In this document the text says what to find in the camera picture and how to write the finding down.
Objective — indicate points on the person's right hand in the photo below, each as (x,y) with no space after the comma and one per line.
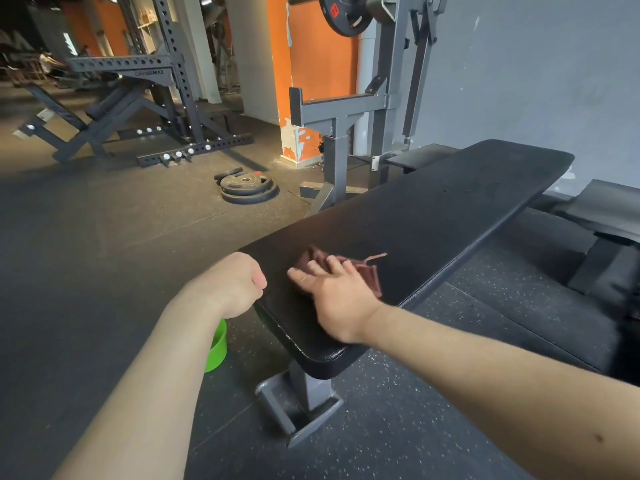
(340,304)

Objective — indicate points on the person's left hand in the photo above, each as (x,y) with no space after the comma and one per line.
(230,284)

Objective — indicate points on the person's right thumb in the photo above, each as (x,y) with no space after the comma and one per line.
(301,280)

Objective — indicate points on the person's left thumb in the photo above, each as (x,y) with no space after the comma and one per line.
(259,280)

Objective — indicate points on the person's right middle finger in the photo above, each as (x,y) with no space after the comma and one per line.
(335,264)

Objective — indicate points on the dark red cleaning cloth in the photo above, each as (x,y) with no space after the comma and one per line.
(362,269)

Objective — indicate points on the person's left forearm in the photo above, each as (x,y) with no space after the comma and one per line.
(140,394)

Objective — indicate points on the person's right forearm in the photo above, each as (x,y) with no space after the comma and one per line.
(505,394)

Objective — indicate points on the green plastic bucket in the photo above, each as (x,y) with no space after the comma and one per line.
(217,347)

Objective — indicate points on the black padded weight bench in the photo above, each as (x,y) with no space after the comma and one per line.
(410,229)

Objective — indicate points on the stack of black weight plates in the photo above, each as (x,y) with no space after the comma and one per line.
(248,186)

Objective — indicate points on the grey bench press rack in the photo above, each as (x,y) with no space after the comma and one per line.
(365,109)

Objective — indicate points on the orange peeling pillar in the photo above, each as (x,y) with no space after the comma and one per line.
(305,74)

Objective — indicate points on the black power rack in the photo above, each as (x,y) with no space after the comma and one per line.
(165,84)

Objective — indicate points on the black weight plate on barbell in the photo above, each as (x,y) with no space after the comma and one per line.
(345,13)

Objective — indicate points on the black padded gym equipment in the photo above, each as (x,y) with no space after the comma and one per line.
(595,234)

